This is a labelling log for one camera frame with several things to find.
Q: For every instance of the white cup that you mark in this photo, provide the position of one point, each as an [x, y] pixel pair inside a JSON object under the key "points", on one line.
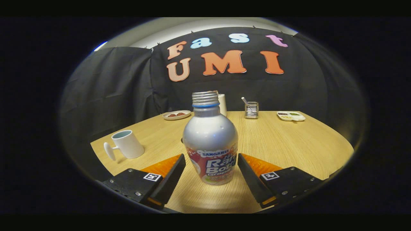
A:
{"points": [[130, 146]]}

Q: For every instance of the white plate with red food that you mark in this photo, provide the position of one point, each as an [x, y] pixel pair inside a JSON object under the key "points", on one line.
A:
{"points": [[176, 115]]}

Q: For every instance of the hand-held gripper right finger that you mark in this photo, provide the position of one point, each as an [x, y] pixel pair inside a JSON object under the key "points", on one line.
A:
{"points": [[253, 183]]}

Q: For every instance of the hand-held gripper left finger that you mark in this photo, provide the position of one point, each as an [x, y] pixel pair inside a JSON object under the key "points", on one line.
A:
{"points": [[170, 183]]}

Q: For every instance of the white divided snack dish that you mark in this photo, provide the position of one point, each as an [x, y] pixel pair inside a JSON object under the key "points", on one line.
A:
{"points": [[290, 116]]}

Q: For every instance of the ceiling tube light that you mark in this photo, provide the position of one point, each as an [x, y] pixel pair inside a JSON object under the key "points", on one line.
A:
{"points": [[100, 46]]}

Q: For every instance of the wooden table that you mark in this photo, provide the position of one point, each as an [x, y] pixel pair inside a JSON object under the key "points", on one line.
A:
{"points": [[282, 144]]}

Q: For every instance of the small spoon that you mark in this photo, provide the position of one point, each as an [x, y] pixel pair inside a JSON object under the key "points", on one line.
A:
{"points": [[244, 101]]}

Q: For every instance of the silver juice bottle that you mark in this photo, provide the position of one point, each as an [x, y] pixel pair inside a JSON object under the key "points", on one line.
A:
{"points": [[210, 134]]}

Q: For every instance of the white toaster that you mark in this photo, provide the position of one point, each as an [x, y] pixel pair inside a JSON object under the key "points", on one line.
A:
{"points": [[223, 106]]}

